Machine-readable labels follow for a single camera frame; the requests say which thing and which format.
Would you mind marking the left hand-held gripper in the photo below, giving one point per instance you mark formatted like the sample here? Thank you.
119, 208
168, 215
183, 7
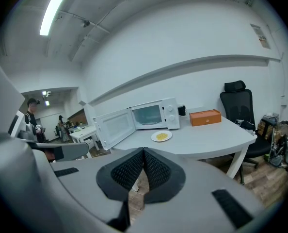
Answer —
13, 178

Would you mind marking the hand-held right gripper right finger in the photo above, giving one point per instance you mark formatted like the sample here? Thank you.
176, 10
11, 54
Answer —
195, 203

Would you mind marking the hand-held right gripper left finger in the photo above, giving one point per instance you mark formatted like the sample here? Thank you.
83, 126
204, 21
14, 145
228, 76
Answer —
90, 173

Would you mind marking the white plate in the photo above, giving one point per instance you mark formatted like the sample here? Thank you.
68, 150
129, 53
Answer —
153, 137

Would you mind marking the yellow food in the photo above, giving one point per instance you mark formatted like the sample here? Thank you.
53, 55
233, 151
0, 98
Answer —
162, 136

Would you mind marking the white microwave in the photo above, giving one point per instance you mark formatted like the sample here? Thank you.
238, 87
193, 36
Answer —
170, 113

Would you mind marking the small white table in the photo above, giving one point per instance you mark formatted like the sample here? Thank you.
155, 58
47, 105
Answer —
83, 132

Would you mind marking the orange box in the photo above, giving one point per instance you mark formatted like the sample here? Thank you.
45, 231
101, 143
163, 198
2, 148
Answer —
204, 118

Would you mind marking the pile of clothes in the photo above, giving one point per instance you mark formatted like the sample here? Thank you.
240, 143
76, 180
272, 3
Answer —
245, 126

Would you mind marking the black and white backpack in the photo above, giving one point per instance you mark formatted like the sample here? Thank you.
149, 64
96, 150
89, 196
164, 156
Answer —
278, 152

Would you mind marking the pile of cardboard boxes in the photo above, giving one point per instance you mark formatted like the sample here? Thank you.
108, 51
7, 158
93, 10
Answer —
268, 127

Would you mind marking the black office chair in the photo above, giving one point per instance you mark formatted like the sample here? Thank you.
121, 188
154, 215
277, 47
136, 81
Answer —
238, 103

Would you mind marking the ceiling light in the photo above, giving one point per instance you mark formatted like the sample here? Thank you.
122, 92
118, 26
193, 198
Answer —
54, 6

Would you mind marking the wall outlet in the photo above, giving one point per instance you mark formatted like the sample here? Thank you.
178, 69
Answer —
284, 100

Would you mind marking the wall poster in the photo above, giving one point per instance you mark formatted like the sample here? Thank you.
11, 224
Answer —
260, 35

